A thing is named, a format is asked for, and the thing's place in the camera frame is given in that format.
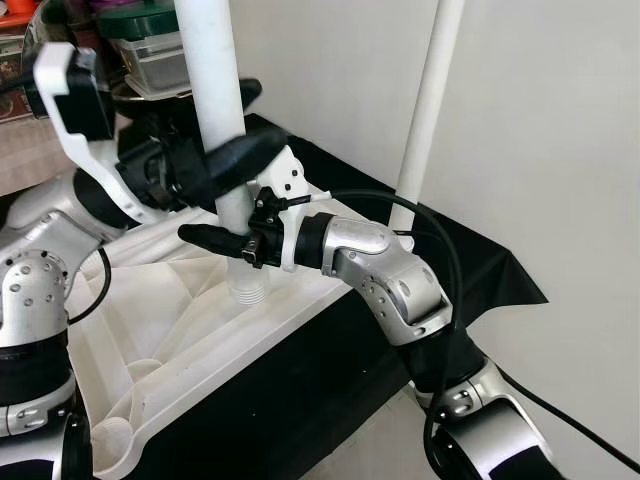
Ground white plastic table leg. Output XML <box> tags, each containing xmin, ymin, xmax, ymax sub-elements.
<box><xmin>395</xmin><ymin>0</ymin><xmax>467</xmax><ymax>237</ymax></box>
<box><xmin>175</xmin><ymin>0</ymin><xmax>272</xmax><ymax>302</ymax></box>

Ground black wok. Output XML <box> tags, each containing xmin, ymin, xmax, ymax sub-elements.
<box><xmin>110</xmin><ymin>85</ymin><xmax>201</xmax><ymax>126</ymax></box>

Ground clear plastic storage box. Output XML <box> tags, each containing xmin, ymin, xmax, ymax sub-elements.
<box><xmin>125</xmin><ymin>30</ymin><xmax>187</xmax><ymax>97</ymax></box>

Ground white plastic table top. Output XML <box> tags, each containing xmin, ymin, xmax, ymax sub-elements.
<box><xmin>62</xmin><ymin>205</ymin><xmax>353</xmax><ymax>479</ymax></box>

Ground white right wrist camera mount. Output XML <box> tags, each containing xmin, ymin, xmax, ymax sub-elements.
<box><xmin>255</xmin><ymin>145</ymin><xmax>332</xmax><ymax>272</ymax></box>

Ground black tablecloth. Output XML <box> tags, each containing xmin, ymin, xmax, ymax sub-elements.
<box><xmin>120</xmin><ymin>112</ymin><xmax>549</xmax><ymax>480</ymax></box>

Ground dark green lid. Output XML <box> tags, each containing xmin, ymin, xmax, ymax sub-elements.
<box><xmin>100</xmin><ymin>5</ymin><xmax>182</xmax><ymax>42</ymax></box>

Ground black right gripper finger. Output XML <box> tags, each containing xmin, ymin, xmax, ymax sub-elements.
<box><xmin>178</xmin><ymin>223</ymin><xmax>256</xmax><ymax>257</ymax></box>

